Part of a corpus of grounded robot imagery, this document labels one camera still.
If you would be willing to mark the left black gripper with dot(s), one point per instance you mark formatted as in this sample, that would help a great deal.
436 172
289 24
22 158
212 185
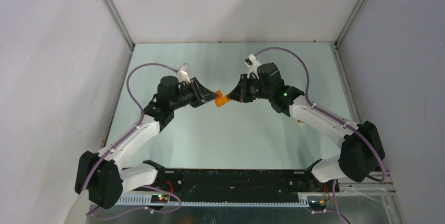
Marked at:
202 95

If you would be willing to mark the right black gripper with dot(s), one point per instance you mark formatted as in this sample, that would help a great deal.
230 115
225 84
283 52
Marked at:
240 93

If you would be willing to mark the orange pill organizer box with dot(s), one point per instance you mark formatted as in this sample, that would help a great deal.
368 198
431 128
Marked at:
221 99

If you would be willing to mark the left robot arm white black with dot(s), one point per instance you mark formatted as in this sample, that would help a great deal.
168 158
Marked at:
102 173

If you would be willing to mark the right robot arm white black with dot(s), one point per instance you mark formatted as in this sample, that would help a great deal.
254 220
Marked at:
361 150

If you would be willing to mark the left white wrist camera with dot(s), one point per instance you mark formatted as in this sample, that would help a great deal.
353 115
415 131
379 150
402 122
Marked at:
182 73

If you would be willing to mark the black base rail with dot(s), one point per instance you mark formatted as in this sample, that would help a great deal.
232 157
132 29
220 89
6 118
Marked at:
238 186

